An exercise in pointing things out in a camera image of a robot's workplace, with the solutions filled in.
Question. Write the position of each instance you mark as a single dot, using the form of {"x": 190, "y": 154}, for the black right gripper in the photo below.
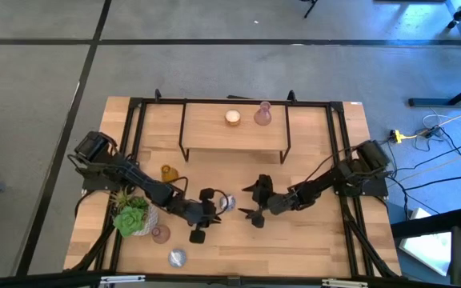
{"x": 281, "y": 202}

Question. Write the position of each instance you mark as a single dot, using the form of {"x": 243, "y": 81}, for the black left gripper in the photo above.
{"x": 196, "y": 212}

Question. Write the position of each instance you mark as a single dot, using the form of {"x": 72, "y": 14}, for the pink glass candlestick holder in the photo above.
{"x": 262, "y": 117}
{"x": 161, "y": 234}

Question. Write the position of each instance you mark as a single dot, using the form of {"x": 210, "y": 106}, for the amber glass candlestick holder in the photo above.
{"x": 169, "y": 174}

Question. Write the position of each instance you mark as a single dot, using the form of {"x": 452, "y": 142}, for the wooden shelf riser black legs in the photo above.
{"x": 206, "y": 128}

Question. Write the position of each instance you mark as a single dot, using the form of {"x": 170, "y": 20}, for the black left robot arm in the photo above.
{"x": 142, "y": 180}

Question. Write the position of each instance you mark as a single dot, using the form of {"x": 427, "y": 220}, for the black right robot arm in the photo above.
{"x": 334, "y": 176}

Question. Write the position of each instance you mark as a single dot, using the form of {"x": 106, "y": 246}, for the green succulent in white pot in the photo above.
{"x": 128, "y": 220}

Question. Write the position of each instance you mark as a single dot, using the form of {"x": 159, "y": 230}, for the yellow power plug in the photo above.
{"x": 396, "y": 137}

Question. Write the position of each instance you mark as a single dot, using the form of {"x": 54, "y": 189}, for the bright tilted screen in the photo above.
{"x": 426, "y": 248}

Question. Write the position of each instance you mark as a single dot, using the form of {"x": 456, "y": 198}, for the black power adapter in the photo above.
{"x": 430, "y": 131}

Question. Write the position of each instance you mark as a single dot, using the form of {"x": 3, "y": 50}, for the black stand leg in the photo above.
{"x": 310, "y": 6}

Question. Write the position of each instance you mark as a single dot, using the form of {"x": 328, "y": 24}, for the silver metal bracket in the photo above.
{"x": 344, "y": 283}
{"x": 122, "y": 279}

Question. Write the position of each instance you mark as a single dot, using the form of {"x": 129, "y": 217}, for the black aluminium table frame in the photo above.
{"x": 162, "y": 100}

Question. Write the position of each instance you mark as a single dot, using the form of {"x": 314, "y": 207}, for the blue metal desk frame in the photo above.
{"x": 434, "y": 102}

